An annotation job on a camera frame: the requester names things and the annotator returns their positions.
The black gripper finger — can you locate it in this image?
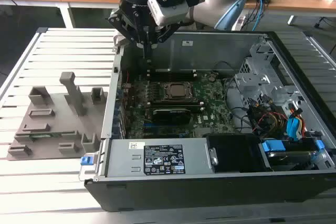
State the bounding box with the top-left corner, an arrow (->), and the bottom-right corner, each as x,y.
107,10 -> 148,61
146,23 -> 182,61

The green RAM stick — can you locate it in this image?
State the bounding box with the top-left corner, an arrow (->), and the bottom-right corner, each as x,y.
29,134 -> 63,141

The black RAM slot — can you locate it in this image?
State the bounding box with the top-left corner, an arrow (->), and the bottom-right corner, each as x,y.
146,100 -> 205,106
146,73 -> 197,82
145,104 -> 206,112

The silver CPU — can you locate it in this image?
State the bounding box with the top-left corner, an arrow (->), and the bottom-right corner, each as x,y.
169,83 -> 188,98

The black CPU socket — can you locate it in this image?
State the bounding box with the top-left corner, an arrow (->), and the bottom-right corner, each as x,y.
156,81 -> 199,102

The white power strip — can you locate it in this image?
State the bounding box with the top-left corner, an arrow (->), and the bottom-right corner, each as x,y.
232,15 -> 247,30

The black graphics card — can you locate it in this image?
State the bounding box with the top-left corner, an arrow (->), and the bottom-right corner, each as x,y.
151,108 -> 192,127

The green motherboard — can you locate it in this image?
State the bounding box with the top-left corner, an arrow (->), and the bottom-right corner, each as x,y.
122,73 -> 237,140

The metal drive cage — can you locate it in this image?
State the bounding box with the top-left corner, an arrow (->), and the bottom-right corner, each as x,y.
227,42 -> 305,109

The grey parts rack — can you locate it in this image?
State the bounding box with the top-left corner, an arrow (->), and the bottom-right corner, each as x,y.
6,71 -> 108,161

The grey power supply unit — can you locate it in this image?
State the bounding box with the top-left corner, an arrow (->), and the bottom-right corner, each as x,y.
104,138 -> 216,177

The black plastic shroud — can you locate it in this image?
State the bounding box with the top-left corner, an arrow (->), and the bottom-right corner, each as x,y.
206,133 -> 263,174

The blue case latch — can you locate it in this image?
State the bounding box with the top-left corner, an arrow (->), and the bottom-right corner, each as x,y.
80,155 -> 95,167

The hard disk in blue carrier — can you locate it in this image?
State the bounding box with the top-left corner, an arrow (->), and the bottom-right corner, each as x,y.
258,138 -> 326,173

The black open PC case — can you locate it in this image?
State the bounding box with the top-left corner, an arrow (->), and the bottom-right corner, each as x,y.
83,28 -> 336,213

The yellow red wire bundle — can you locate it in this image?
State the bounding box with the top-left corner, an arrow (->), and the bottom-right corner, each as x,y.
250,111 -> 288,134

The blue flat wire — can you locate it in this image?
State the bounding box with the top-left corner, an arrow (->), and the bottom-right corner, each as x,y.
287,115 -> 303,143

